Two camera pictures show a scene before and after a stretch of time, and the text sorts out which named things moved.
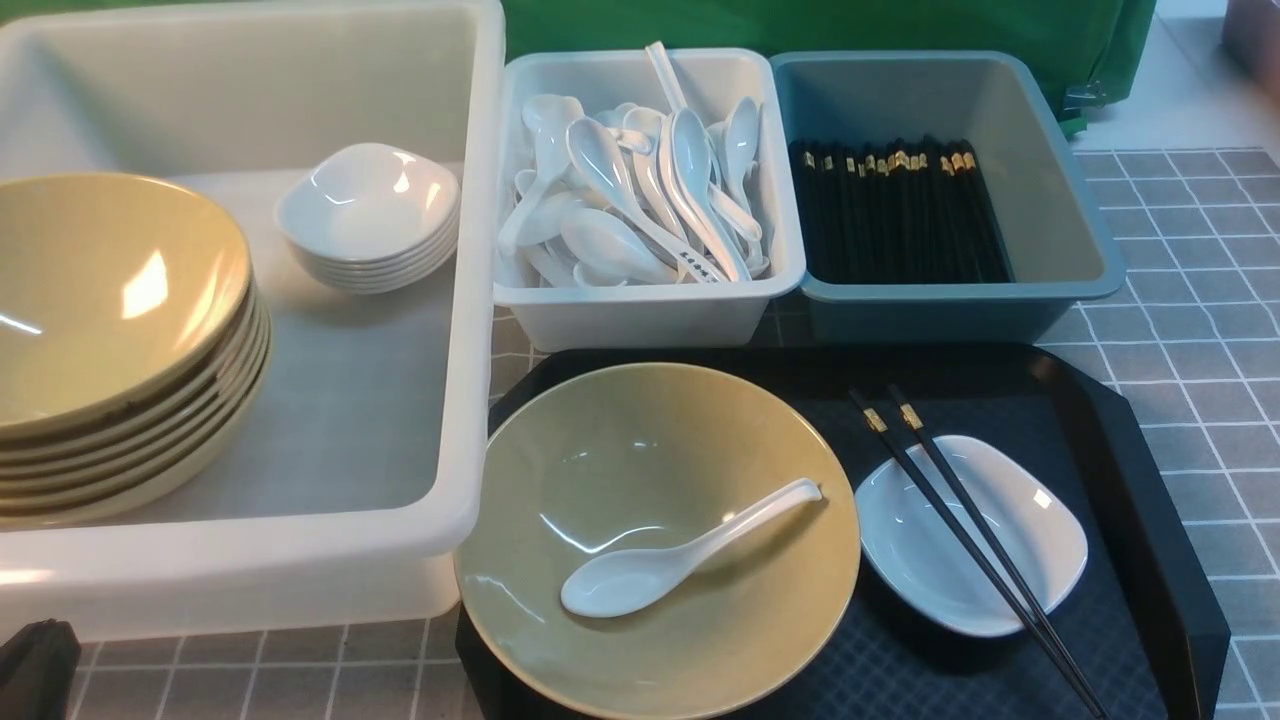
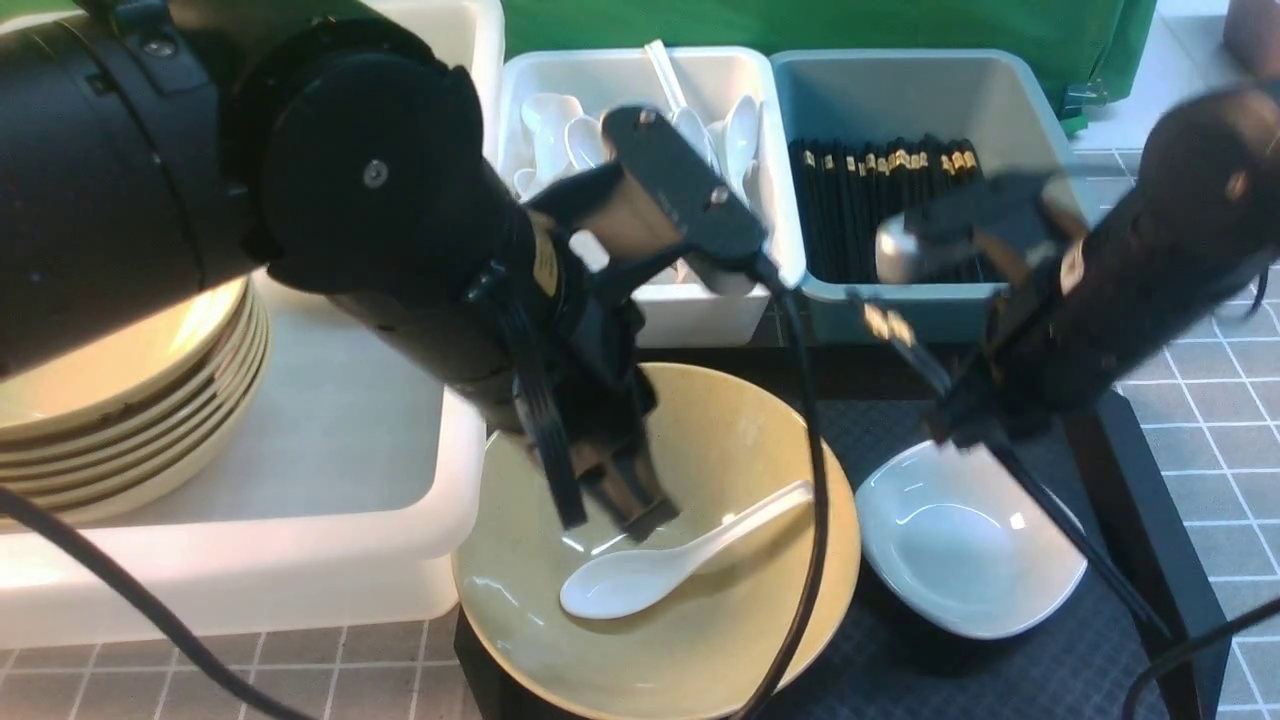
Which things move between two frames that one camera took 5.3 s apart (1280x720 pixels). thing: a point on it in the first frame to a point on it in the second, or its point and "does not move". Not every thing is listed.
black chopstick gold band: [872, 416] to [883, 325]
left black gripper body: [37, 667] to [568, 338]
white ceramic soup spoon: [618, 584] does not move
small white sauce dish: [916, 555] does not move
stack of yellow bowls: [135, 343] does not move
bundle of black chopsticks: [893, 211] does not move
